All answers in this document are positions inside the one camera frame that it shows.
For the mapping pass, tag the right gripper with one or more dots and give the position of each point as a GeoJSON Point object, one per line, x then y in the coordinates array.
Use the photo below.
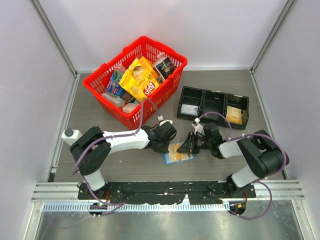
{"type": "Point", "coordinates": [189, 145]}

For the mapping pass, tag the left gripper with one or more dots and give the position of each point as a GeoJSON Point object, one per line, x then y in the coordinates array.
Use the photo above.
{"type": "Point", "coordinates": [165, 149]}

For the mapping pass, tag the blue card holder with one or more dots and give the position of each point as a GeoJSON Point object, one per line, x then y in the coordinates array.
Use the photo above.
{"type": "Point", "coordinates": [165, 158]}

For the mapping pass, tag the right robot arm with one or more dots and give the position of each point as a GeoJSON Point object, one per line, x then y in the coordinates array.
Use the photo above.
{"type": "Point", "coordinates": [264, 157]}

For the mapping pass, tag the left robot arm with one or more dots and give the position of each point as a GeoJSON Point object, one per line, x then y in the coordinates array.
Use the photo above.
{"type": "Point", "coordinates": [89, 150]}

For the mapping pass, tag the white card in tray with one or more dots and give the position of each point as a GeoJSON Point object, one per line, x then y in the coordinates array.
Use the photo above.
{"type": "Point", "coordinates": [188, 109]}

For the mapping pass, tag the pink wrapped packet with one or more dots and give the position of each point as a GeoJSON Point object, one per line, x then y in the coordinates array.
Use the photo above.
{"type": "Point", "coordinates": [128, 108]}

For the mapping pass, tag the black three-compartment tray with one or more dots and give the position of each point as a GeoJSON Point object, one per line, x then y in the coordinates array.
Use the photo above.
{"type": "Point", "coordinates": [213, 101]}

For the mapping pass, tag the red plastic shopping basket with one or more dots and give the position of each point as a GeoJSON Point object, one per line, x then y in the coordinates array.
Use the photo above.
{"type": "Point", "coordinates": [141, 47]}

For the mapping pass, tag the clear wrapped packet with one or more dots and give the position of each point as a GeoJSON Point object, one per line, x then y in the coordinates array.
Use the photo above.
{"type": "Point", "coordinates": [116, 101]}

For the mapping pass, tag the yellow Lays chips bag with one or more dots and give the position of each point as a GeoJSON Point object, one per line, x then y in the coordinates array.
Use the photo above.
{"type": "Point", "coordinates": [139, 79]}

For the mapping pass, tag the black snack box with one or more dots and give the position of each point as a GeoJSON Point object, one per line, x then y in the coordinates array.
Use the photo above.
{"type": "Point", "coordinates": [165, 67]}

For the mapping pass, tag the blue green packet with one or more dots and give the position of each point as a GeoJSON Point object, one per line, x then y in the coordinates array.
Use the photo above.
{"type": "Point", "coordinates": [114, 87]}

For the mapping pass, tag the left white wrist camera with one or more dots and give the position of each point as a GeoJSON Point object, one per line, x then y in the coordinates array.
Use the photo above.
{"type": "Point", "coordinates": [163, 121]}

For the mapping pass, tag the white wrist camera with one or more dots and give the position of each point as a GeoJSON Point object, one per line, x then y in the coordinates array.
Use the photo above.
{"type": "Point", "coordinates": [163, 121]}
{"type": "Point", "coordinates": [198, 128]}

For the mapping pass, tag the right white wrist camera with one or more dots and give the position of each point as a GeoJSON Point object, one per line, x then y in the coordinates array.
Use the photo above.
{"type": "Point", "coordinates": [198, 128]}

